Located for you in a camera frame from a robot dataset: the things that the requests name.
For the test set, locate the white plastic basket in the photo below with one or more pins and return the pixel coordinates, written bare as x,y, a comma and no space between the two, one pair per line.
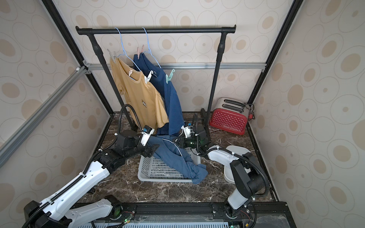
153,169

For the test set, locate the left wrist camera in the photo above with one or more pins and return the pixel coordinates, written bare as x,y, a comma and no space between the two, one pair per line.
147,131

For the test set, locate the light blue left hanger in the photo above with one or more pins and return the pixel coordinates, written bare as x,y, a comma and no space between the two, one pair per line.
124,51

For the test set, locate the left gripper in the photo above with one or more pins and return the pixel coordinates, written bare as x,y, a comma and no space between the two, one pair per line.
148,152

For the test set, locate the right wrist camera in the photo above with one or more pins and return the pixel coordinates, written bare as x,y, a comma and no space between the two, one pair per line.
187,131

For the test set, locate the mint green clothespin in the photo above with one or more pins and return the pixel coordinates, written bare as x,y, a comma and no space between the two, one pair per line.
169,77

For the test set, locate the red toaster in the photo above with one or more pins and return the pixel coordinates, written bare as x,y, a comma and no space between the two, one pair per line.
232,115

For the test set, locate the dark blue t-shirt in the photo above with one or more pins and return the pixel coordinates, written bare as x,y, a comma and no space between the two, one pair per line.
167,92

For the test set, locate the white wire hanger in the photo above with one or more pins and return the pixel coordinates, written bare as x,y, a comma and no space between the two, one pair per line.
171,142

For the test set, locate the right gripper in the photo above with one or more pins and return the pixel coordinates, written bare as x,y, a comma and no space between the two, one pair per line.
187,142

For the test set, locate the tan yellow t-shirt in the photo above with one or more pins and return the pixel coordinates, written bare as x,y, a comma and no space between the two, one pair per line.
143,97

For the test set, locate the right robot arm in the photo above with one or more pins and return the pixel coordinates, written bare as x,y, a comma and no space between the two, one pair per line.
249,178

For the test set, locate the light blue hanger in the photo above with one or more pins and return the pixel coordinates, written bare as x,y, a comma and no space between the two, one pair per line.
149,49
124,51

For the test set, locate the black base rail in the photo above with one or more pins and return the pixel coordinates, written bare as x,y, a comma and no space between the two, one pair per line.
194,215

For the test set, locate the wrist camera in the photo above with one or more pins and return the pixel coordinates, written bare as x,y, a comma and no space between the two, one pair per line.
187,131
147,131

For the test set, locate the black clothes rack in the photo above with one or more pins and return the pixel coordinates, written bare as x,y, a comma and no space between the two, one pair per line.
224,31

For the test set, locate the clear grey clothespin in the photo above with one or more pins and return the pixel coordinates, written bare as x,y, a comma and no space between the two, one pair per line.
113,55

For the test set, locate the slate blue t-shirt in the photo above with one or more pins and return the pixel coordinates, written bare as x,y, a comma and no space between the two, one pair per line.
184,165

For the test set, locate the salmon pink rear clothespin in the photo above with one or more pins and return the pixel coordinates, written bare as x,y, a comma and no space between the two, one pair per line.
140,51

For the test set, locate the white clothespin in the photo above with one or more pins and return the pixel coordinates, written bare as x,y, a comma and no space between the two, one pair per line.
147,79

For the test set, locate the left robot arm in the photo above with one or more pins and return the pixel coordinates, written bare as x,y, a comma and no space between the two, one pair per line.
56,210

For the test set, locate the light blue middle hanger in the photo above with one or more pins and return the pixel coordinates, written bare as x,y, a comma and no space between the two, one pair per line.
149,49

